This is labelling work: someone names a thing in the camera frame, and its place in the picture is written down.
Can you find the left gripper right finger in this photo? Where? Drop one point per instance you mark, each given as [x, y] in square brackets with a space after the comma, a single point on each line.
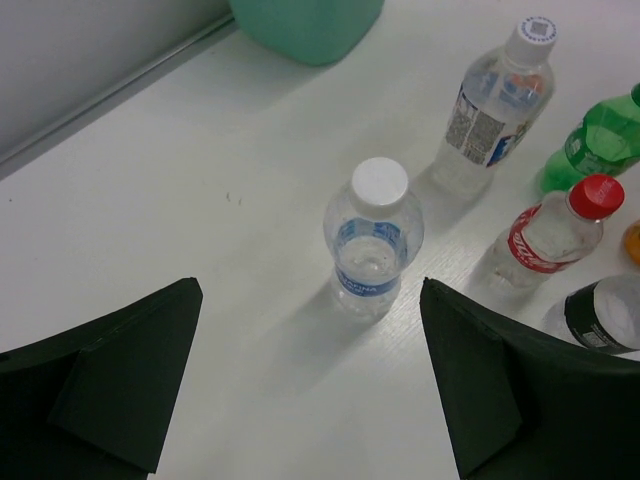
[521, 404]

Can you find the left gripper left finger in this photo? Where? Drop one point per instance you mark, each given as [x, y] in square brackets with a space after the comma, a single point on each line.
[96, 401]

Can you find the green plastic bin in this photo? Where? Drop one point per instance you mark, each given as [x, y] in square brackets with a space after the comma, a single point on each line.
[311, 32]

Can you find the black-cap black-label bottle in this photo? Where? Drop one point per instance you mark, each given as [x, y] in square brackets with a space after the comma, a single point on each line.
[602, 316]

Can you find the small red-cap cola bottle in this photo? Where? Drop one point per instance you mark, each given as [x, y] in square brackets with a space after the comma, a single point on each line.
[559, 231]

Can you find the orange juice bottle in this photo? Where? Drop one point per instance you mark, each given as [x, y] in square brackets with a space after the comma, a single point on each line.
[631, 242]

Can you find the Aquafina bottle white cap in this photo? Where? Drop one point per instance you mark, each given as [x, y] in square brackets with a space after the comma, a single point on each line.
[374, 228]

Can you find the green soda bottle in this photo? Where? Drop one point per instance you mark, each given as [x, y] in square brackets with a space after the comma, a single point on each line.
[606, 141]

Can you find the clear bottle colourful label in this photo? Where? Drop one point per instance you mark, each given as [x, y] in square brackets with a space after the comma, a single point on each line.
[500, 97]

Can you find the aluminium rail left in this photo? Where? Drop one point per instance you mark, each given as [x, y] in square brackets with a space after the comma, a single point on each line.
[117, 93]

